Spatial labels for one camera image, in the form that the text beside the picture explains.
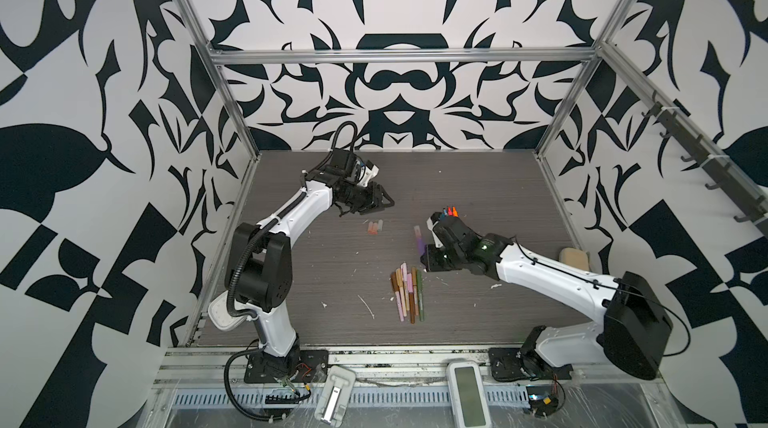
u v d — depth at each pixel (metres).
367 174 0.83
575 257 0.91
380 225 0.99
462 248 0.62
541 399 0.71
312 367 0.74
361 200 0.77
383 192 0.81
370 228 0.98
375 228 0.99
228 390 0.69
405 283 0.87
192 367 0.76
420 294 0.85
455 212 1.02
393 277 0.89
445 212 1.02
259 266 0.48
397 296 0.85
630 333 0.40
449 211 1.02
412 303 0.83
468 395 0.67
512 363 0.74
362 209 0.80
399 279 0.88
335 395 0.69
